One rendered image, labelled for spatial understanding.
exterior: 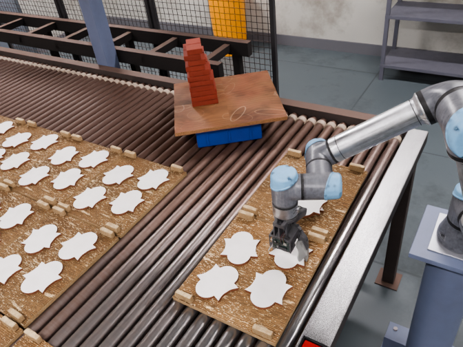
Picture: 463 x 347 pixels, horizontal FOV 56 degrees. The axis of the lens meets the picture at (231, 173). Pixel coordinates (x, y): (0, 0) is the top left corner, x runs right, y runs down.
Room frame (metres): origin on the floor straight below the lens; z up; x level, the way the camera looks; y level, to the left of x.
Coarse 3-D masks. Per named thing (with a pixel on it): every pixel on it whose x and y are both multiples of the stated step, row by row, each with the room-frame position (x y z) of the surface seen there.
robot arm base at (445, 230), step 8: (440, 224) 1.02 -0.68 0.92; (448, 224) 0.98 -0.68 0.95; (440, 232) 1.00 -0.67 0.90; (448, 232) 0.96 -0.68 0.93; (456, 232) 0.95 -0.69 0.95; (440, 240) 0.97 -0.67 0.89; (448, 240) 0.95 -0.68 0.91; (456, 240) 0.93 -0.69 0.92; (448, 248) 0.94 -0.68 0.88; (456, 248) 0.93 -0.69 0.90
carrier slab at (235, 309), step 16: (240, 224) 1.13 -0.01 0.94; (256, 224) 1.12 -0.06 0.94; (272, 224) 1.11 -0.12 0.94; (224, 240) 1.06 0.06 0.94; (208, 256) 1.00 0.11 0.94; (320, 256) 0.93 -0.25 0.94; (192, 272) 0.94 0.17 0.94; (240, 272) 0.91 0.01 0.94; (256, 272) 0.90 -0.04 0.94; (288, 272) 0.89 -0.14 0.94; (304, 272) 0.88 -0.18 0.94; (192, 288) 0.87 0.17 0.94; (240, 288) 0.85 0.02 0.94; (304, 288) 0.82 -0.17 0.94; (192, 304) 0.81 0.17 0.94; (208, 304) 0.81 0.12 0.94; (224, 304) 0.80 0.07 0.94; (240, 304) 0.79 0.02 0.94; (288, 304) 0.77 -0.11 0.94; (224, 320) 0.75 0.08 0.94; (240, 320) 0.74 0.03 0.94; (256, 320) 0.73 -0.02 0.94; (272, 320) 0.73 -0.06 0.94; (288, 320) 0.72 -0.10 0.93; (256, 336) 0.69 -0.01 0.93
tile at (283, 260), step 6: (270, 252) 0.97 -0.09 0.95; (276, 252) 0.97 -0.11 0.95; (282, 252) 0.96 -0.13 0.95; (294, 252) 0.96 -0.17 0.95; (312, 252) 0.95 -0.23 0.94; (276, 258) 0.94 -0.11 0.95; (282, 258) 0.94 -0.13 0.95; (288, 258) 0.93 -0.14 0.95; (294, 258) 0.93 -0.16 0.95; (276, 264) 0.92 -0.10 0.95; (282, 264) 0.91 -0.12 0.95; (288, 264) 0.91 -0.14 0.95; (294, 264) 0.90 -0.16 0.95; (300, 264) 0.90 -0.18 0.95; (288, 270) 0.89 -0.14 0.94
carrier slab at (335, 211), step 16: (288, 160) 1.47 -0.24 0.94; (304, 160) 1.46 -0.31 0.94; (352, 176) 1.31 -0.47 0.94; (256, 192) 1.29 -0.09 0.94; (352, 192) 1.22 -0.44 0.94; (256, 208) 1.20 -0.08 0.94; (336, 208) 1.15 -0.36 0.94; (304, 224) 1.09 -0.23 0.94; (320, 224) 1.07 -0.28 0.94; (336, 224) 1.06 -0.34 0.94
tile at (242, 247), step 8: (240, 232) 1.08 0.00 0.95; (232, 240) 1.04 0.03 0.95; (240, 240) 1.04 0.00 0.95; (248, 240) 1.03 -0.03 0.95; (256, 240) 1.03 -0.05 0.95; (232, 248) 1.01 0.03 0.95; (240, 248) 1.00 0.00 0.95; (248, 248) 1.00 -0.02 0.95; (224, 256) 0.99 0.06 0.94; (232, 256) 0.97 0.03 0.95; (240, 256) 0.97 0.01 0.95; (248, 256) 0.96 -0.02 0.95; (256, 256) 0.96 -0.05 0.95; (232, 264) 0.95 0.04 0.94; (240, 264) 0.94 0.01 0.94
